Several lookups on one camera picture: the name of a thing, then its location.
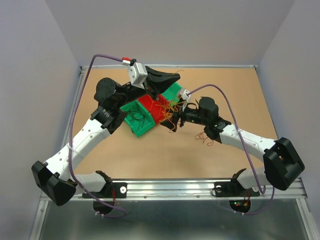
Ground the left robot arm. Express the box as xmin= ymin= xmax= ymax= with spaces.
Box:
xmin=31 ymin=63 xmax=181 ymax=206

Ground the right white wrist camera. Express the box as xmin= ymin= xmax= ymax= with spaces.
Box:
xmin=179 ymin=88 xmax=191 ymax=111

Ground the near green plastic bin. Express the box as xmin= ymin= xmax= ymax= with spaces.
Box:
xmin=120 ymin=100 xmax=156 ymax=138

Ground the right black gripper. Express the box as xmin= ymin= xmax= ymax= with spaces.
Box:
xmin=159 ymin=100 xmax=209 ymax=133

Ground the brown wire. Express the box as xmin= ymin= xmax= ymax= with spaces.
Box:
xmin=124 ymin=101 xmax=148 ymax=131

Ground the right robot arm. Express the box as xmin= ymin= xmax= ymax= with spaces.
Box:
xmin=160 ymin=97 xmax=305 ymax=195

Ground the green plastic bin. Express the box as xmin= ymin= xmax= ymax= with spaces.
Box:
xmin=120 ymin=100 xmax=156 ymax=138
xmin=162 ymin=82 xmax=182 ymax=104

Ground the far green plastic bin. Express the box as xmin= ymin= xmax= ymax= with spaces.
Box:
xmin=162 ymin=82 xmax=182 ymax=104

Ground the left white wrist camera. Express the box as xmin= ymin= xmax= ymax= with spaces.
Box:
xmin=121 ymin=57 xmax=148 ymax=89

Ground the red wire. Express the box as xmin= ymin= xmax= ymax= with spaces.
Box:
xmin=194 ymin=131 xmax=215 ymax=147
xmin=154 ymin=99 xmax=178 ymax=131

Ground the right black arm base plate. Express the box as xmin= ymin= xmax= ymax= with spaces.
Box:
xmin=211 ymin=181 xmax=260 ymax=198

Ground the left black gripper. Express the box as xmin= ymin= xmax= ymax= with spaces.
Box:
xmin=115 ymin=65 xmax=181 ymax=108

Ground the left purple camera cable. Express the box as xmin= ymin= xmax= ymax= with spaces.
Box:
xmin=68 ymin=54 xmax=128 ymax=218

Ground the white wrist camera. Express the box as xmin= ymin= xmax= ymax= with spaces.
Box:
xmin=121 ymin=57 xmax=148 ymax=89
xmin=179 ymin=88 xmax=191 ymax=111

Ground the aluminium front rail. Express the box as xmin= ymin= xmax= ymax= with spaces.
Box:
xmin=72 ymin=177 xmax=308 ymax=201

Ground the red plastic bin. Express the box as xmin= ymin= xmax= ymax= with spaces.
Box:
xmin=138 ymin=94 xmax=169 ymax=125

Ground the aluminium table edge frame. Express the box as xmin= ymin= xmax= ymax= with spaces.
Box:
xmin=60 ymin=65 xmax=258 ymax=141

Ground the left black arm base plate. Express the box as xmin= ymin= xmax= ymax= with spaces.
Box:
xmin=91 ymin=181 xmax=128 ymax=199

